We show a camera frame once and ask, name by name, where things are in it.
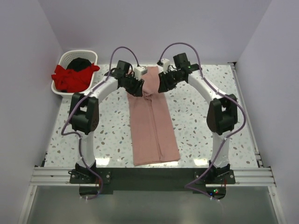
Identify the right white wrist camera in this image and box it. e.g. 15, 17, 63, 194
157, 58, 171, 73

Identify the aluminium frame rail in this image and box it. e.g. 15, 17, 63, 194
19, 167, 286, 224

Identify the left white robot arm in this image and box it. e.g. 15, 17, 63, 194
69, 60, 147, 173

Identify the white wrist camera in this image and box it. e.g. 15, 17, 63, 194
133, 66, 147, 80
157, 58, 171, 73

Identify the red t shirt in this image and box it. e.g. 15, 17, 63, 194
51, 63, 100, 93

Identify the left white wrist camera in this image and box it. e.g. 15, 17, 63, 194
133, 66, 147, 80

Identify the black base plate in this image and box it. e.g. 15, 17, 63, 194
68, 167, 236, 199

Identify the pink t shirt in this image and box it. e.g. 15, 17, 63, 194
127, 66, 180, 166

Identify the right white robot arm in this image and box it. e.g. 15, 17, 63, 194
157, 53, 240, 176

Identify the black t shirt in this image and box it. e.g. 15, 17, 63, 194
66, 57, 92, 72

